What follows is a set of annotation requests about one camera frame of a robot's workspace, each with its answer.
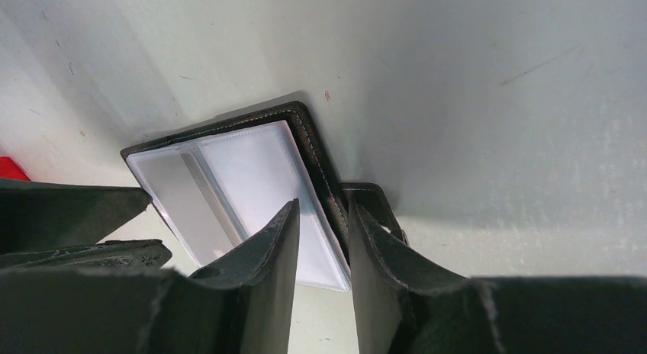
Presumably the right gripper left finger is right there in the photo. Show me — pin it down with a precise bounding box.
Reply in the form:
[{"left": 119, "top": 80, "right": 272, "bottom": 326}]
[{"left": 1, "top": 200, "right": 300, "bottom": 353}]

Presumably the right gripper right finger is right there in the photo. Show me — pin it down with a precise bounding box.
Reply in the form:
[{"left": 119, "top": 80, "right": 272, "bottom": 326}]
[{"left": 349, "top": 204, "right": 646, "bottom": 353}]

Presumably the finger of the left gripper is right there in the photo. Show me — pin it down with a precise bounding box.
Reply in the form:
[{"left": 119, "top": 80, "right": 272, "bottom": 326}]
[
  {"left": 1, "top": 239, "right": 172, "bottom": 269},
  {"left": 1, "top": 179, "right": 151, "bottom": 255}
]

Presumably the grey credit card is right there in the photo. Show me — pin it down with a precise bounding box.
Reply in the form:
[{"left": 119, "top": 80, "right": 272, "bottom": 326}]
[{"left": 126, "top": 149, "right": 244, "bottom": 267}]

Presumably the black leather card holder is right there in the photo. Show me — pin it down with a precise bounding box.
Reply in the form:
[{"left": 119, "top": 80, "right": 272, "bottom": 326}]
[{"left": 121, "top": 101, "right": 407, "bottom": 291}]

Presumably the right red bin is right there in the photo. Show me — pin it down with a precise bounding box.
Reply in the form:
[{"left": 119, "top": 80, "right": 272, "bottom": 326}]
[{"left": 0, "top": 156, "right": 30, "bottom": 182}]

